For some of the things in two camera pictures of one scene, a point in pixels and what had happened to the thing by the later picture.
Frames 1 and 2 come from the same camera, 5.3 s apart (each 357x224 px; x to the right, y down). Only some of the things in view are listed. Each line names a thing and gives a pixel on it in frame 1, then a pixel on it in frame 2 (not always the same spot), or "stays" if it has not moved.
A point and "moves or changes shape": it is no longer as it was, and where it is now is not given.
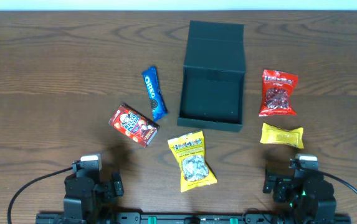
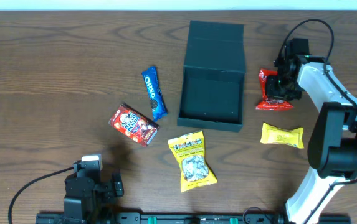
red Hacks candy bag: x=276 y=88 moves or changes shape
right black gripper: x=270 y=183 -> x=271 y=87
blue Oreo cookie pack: x=156 y=99 stays
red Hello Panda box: x=133 y=125 stays
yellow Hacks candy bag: x=195 y=171 stays
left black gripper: x=116 y=185 stays
